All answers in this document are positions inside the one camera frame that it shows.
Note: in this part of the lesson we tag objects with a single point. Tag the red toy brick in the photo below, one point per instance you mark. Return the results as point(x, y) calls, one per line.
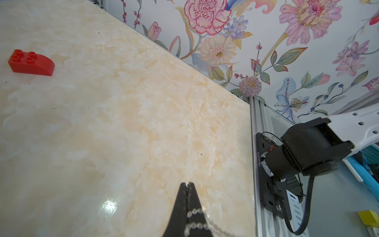
point(31, 63)

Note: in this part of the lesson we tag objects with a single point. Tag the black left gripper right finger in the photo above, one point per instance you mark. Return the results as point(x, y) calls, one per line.
point(197, 225)

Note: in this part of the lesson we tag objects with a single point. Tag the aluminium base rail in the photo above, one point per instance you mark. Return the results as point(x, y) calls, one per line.
point(273, 125)

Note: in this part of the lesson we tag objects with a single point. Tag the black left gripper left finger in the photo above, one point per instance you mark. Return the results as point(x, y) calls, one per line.
point(178, 219)

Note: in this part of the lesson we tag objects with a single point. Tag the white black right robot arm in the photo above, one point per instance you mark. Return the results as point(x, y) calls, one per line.
point(315, 147)

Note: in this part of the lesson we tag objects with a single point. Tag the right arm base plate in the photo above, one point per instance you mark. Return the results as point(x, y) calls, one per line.
point(278, 182)

